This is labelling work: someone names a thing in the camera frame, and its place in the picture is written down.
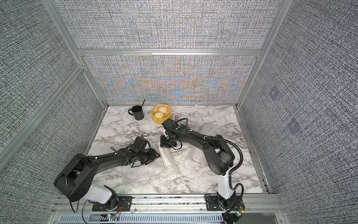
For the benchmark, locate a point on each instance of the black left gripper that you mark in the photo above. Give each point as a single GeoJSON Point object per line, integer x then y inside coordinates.
{"type": "Point", "coordinates": [153, 156]}

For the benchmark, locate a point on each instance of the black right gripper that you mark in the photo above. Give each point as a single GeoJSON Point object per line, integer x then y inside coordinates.
{"type": "Point", "coordinates": [162, 143]}

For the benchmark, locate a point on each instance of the white ribbed slim vase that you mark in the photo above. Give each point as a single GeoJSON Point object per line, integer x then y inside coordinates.
{"type": "Point", "coordinates": [166, 157]}

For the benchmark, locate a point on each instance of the clear bubble wrap sheet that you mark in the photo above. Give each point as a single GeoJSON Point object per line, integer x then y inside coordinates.
{"type": "Point", "coordinates": [207, 129]}
{"type": "Point", "coordinates": [155, 178]}

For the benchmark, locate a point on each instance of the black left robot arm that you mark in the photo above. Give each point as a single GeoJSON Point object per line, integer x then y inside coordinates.
{"type": "Point", "coordinates": [75, 181]}

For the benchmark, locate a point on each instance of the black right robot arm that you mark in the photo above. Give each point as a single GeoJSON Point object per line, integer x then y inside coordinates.
{"type": "Point", "coordinates": [218, 155]}

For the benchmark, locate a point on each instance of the small clear box red contents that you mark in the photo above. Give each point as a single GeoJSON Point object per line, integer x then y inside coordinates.
{"type": "Point", "coordinates": [176, 117]}

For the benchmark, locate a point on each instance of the front bun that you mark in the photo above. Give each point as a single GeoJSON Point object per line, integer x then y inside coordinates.
{"type": "Point", "coordinates": [159, 115]}

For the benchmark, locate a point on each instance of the bun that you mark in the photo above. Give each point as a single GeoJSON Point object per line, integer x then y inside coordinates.
{"type": "Point", "coordinates": [163, 109]}
{"type": "Point", "coordinates": [159, 115]}

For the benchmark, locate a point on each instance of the yellow steamer basket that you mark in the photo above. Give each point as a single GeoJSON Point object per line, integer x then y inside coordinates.
{"type": "Point", "coordinates": [167, 115]}

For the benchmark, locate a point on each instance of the back bun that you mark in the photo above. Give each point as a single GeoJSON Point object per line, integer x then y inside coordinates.
{"type": "Point", "coordinates": [163, 109]}

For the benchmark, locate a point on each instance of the black cup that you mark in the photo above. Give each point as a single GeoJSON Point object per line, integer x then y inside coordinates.
{"type": "Point", "coordinates": [137, 112]}

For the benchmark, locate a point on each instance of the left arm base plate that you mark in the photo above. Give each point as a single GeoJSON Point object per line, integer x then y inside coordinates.
{"type": "Point", "coordinates": [119, 203]}

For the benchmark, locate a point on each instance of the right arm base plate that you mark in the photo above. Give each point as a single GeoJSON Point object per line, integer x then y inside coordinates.
{"type": "Point", "coordinates": [215, 202]}

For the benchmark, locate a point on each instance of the aluminium front rail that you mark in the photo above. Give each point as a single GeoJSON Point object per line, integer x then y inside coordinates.
{"type": "Point", "coordinates": [172, 209]}

